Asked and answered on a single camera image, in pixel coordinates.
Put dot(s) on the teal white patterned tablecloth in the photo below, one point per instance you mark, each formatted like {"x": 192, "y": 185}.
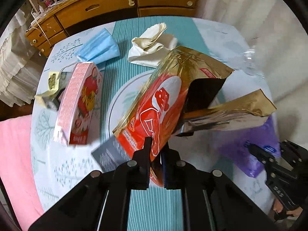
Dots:
{"x": 175, "y": 99}

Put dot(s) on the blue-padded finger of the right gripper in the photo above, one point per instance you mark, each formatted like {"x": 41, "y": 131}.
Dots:
{"x": 262, "y": 156}

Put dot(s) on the clear plastic wrapper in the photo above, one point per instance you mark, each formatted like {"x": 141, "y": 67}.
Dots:
{"x": 248, "y": 64}

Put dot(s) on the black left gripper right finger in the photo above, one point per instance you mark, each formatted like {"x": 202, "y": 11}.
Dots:
{"x": 210, "y": 200}

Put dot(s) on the pink bed blanket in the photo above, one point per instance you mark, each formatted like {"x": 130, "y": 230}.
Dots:
{"x": 16, "y": 170}

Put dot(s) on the wooden desk with drawers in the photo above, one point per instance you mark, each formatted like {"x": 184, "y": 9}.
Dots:
{"x": 68, "y": 17}

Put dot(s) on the person's right hand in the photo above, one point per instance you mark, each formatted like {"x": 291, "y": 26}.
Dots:
{"x": 281, "y": 213}

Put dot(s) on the cream floral curtain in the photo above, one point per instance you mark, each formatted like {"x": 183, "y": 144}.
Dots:
{"x": 280, "y": 44}

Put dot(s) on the white tissue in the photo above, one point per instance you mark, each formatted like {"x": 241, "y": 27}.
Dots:
{"x": 152, "y": 46}

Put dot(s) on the red gold snack bag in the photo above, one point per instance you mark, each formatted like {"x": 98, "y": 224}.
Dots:
{"x": 177, "y": 99}

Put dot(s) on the pink strawberry box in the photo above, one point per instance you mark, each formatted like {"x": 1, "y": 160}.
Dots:
{"x": 81, "y": 95}

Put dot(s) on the white lace bed skirt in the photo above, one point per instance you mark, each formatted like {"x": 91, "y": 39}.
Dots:
{"x": 21, "y": 64}

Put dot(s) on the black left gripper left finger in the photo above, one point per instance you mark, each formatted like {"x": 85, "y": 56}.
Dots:
{"x": 100, "y": 201}

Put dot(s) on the black card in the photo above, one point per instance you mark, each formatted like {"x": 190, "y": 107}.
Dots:
{"x": 110, "y": 155}

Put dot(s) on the blue face mask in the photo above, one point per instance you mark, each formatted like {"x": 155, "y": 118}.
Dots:
{"x": 99, "y": 49}

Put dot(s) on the green dark small box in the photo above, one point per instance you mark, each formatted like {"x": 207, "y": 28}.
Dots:
{"x": 51, "y": 98}

